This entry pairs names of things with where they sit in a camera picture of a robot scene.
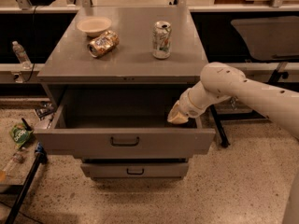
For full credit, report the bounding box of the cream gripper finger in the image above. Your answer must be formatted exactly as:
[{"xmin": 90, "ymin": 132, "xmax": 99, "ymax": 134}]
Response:
[{"xmin": 167, "ymin": 115, "xmax": 189, "ymax": 125}]

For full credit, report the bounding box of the grey top drawer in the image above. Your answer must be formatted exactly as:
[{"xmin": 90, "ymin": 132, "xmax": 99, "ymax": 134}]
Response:
[{"xmin": 35, "ymin": 88, "xmax": 215, "ymax": 160}]

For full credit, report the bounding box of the grey drawer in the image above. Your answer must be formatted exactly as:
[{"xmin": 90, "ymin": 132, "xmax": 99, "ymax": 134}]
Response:
[
  {"xmin": 35, "ymin": 88, "xmax": 215, "ymax": 160},
  {"xmin": 81, "ymin": 162, "xmax": 189, "ymax": 178}
]

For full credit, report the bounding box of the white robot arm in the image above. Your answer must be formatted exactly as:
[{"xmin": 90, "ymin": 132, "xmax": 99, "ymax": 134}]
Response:
[{"xmin": 168, "ymin": 63, "xmax": 299, "ymax": 224}]

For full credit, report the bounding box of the grey metal drawer cabinet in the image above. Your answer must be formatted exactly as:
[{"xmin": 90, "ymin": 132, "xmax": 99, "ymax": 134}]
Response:
[{"xmin": 36, "ymin": 6, "xmax": 209, "ymax": 181}]

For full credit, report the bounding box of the grey bottom drawer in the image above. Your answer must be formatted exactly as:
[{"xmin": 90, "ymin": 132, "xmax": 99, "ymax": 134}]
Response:
[{"xmin": 81, "ymin": 162, "xmax": 189, "ymax": 178}]

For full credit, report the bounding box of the upright white soda can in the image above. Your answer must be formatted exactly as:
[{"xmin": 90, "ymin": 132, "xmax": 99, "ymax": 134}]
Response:
[{"xmin": 152, "ymin": 21, "xmax": 172, "ymax": 59}]

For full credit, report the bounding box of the black table leg stand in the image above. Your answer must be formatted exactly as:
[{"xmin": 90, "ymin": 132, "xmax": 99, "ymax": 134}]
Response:
[{"xmin": 210, "ymin": 62, "xmax": 289, "ymax": 147}]

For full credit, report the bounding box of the crushed gold soda can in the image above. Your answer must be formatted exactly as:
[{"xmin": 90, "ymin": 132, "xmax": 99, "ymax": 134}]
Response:
[{"xmin": 87, "ymin": 30, "xmax": 120, "ymax": 58}]

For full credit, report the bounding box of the grey chair seat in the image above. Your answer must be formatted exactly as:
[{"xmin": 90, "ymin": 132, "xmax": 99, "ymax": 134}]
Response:
[{"xmin": 231, "ymin": 16, "xmax": 299, "ymax": 62}]

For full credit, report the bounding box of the white paper bowl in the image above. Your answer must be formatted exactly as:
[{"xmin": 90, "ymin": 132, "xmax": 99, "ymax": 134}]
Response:
[{"xmin": 77, "ymin": 17, "xmax": 112, "ymax": 37}]

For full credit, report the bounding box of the dark snack wrapper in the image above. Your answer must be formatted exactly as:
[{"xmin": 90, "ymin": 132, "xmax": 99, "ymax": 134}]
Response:
[{"xmin": 35, "ymin": 102, "xmax": 54, "ymax": 120}]

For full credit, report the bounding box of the blue soda can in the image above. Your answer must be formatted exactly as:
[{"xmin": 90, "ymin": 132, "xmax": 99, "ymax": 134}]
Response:
[{"xmin": 35, "ymin": 142, "xmax": 48, "ymax": 164}]

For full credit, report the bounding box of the green chip bag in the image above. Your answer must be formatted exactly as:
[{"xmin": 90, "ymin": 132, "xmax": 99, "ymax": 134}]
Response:
[{"xmin": 9, "ymin": 123, "xmax": 33, "ymax": 149}]

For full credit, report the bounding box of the empty plastic bottle on floor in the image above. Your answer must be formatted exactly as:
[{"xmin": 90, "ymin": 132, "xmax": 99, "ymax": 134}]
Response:
[{"xmin": 0, "ymin": 151, "xmax": 25, "ymax": 182}]

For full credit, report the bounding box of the clear plastic water bottle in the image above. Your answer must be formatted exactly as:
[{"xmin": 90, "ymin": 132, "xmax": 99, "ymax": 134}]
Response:
[{"xmin": 12, "ymin": 41, "xmax": 32, "ymax": 70}]

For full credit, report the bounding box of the black tripod pole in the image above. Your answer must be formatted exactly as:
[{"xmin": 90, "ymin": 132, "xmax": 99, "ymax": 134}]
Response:
[{"xmin": 5, "ymin": 153, "xmax": 44, "ymax": 224}]

